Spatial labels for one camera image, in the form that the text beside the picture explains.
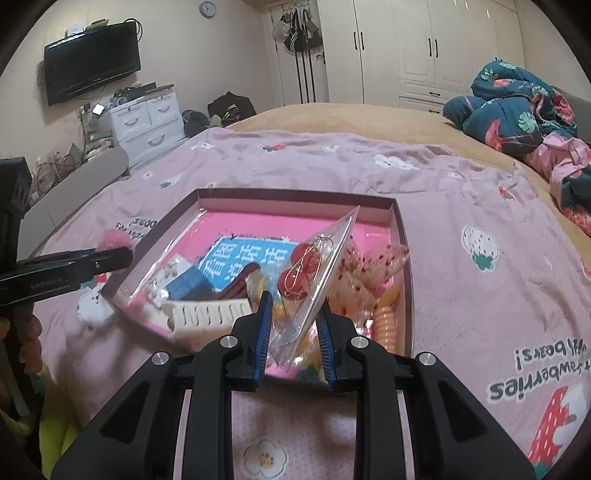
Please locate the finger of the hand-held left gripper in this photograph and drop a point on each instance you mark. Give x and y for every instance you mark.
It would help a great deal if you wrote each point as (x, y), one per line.
(69, 256)
(113, 261)

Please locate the black device on cabinet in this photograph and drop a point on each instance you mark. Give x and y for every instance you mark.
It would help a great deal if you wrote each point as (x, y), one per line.
(143, 92)

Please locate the white comb hair clip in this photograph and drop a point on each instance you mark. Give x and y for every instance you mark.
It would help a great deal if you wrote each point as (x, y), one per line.
(207, 314)

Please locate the blue card packet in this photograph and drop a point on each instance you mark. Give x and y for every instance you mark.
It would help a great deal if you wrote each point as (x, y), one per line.
(189, 281)

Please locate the yellow-green clothing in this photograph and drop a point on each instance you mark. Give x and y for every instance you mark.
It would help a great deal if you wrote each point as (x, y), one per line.
(57, 429)

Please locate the white drawer cabinet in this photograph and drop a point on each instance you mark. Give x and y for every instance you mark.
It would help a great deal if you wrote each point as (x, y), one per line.
(147, 124)

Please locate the grey headboard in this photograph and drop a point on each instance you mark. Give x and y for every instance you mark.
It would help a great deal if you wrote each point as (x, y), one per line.
(581, 115)

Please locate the white door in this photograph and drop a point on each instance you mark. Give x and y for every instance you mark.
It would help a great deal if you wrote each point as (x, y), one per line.
(291, 83)

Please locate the pink fuzzy pom-pom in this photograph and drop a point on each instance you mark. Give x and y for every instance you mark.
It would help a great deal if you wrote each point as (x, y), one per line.
(115, 239)

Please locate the pink strawberry printed blanket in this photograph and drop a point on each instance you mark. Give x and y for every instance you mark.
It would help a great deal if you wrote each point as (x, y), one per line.
(461, 286)

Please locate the bed with tan sheet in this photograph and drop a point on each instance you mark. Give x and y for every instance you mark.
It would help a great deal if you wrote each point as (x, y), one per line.
(369, 124)

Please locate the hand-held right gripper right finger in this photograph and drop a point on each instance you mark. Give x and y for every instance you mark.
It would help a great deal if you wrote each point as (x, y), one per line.
(325, 341)

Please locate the grey padded footboard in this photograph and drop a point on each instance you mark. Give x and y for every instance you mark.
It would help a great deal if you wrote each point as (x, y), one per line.
(74, 194)

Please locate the cream wardrobe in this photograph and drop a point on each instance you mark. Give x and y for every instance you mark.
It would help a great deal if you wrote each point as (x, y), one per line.
(415, 50)

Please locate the black wall television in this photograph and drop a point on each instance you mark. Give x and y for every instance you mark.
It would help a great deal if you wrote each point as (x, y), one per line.
(92, 62)

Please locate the pink cardboard box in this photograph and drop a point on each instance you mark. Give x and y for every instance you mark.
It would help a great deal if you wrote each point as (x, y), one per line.
(295, 196)

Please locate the teal floral quilt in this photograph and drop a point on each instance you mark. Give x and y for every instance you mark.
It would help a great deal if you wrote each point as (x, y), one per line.
(512, 120)

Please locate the peach oval hair clip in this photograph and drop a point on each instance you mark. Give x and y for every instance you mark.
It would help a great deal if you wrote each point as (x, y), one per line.
(390, 294)

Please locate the dark hair clip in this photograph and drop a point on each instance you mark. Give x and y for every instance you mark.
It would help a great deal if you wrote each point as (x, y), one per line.
(233, 288)

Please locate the black bag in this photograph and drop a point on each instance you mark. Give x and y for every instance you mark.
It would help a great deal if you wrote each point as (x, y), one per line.
(231, 108)

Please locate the clear bag with heart earrings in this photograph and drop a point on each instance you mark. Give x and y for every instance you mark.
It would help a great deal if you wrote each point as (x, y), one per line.
(314, 277)

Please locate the sheer red-dotted hair bow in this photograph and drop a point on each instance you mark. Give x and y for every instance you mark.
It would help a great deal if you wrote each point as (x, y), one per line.
(369, 267)

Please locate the round wall clock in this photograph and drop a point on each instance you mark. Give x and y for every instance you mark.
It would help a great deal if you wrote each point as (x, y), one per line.
(207, 9)

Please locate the dark grey bag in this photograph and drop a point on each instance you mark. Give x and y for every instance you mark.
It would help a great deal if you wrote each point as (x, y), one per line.
(195, 122)

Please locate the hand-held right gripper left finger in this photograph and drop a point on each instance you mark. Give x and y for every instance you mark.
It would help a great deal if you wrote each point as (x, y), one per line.
(264, 332)

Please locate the person's left hand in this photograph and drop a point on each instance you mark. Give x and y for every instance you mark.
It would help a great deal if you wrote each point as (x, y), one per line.
(31, 344)

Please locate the hanging bags on door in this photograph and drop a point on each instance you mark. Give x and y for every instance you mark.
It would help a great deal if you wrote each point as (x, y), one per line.
(300, 34)

